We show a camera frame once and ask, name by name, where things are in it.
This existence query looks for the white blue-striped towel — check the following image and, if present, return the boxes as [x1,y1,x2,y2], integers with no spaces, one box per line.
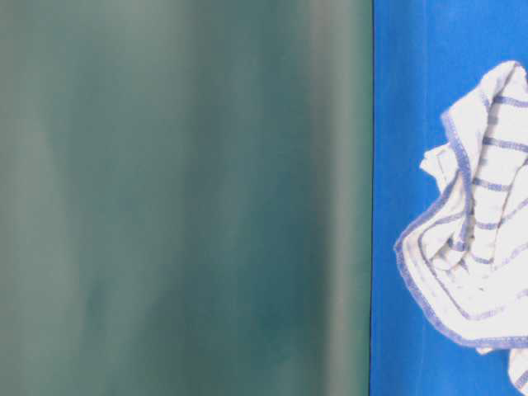
[394,61,527,394]

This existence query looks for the blue table cloth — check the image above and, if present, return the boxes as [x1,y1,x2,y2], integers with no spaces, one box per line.
[370,1,527,395]

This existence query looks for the green backdrop sheet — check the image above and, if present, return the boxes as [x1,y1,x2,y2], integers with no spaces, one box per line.
[1,1,372,395]

